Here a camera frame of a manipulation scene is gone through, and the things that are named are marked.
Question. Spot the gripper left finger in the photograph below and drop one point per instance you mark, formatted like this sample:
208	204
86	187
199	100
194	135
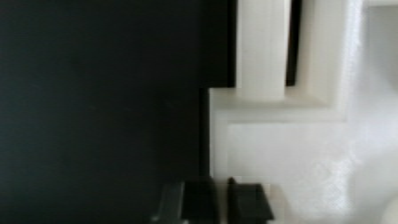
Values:
189	206

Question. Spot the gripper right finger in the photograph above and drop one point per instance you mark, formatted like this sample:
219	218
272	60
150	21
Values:
249	210

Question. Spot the white chair seat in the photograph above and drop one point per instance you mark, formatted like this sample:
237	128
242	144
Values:
304	121

